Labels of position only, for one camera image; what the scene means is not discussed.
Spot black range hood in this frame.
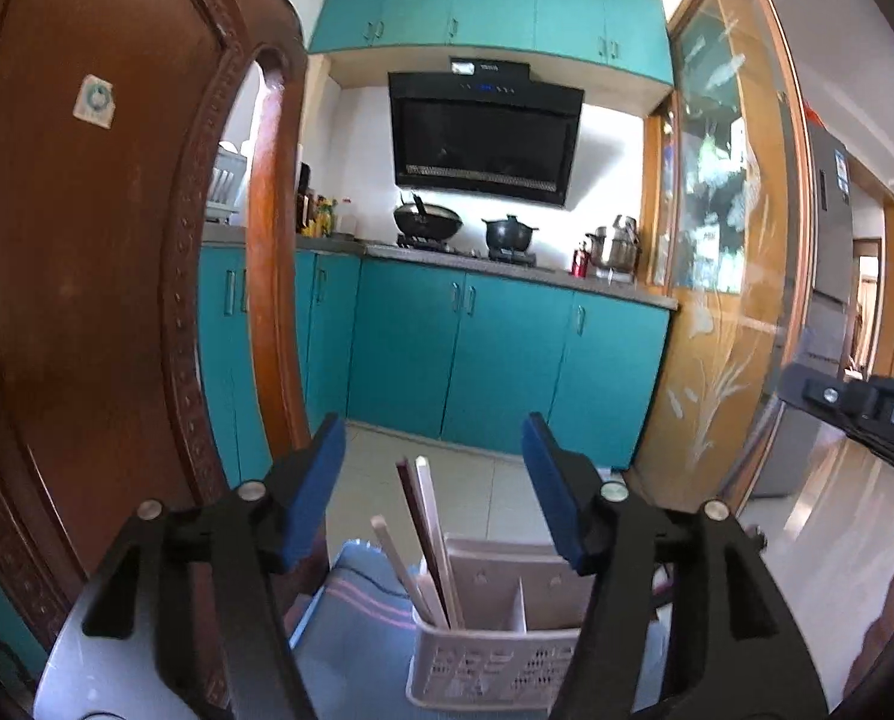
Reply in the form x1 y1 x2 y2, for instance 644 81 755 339
387 56 585 207

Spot light wooden chopstick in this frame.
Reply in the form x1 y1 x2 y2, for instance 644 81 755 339
370 515 448 627

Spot black wok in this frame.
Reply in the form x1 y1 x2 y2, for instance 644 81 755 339
393 193 465 241

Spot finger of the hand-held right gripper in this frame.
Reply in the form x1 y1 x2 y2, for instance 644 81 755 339
783 362 879 425

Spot light blue towel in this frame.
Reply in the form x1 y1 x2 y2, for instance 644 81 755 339
289 540 673 720

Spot teal upper kitchen cabinets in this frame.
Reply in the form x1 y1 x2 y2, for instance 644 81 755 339
308 0 677 87

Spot etched glass sliding door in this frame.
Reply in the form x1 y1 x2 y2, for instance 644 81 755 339
627 0 812 511

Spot white plastic utensil basket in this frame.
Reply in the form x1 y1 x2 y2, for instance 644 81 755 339
406 532 613 717

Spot carved wooden chair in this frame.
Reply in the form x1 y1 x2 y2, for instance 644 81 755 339
0 0 313 720

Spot teal lower kitchen cabinets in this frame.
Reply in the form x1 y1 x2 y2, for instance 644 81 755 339
346 244 679 470

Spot white round-print sticker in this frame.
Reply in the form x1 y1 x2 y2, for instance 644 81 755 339
72 75 118 123

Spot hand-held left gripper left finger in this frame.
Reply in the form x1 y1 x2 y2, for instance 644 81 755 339
79 412 347 720

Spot black gas stove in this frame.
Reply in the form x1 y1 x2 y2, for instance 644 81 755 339
396 236 560 269

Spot grey kitchen countertop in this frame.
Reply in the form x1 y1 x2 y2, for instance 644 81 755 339
201 232 679 310

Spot teal side kitchen cabinets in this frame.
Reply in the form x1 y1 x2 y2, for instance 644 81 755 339
198 240 363 481

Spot black lidded cooking pot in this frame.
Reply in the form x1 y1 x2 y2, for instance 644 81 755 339
481 214 539 256

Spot white chopstick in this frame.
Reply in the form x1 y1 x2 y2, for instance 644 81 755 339
415 454 464 629

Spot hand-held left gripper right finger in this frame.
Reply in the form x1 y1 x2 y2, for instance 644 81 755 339
522 411 782 720

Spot grey refrigerator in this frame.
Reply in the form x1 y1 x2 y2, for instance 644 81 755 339
754 120 857 500

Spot dark brown chopstick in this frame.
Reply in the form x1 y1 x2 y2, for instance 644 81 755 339
396 460 452 616

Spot white dish rack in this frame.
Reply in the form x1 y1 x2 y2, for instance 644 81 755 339
205 141 251 226

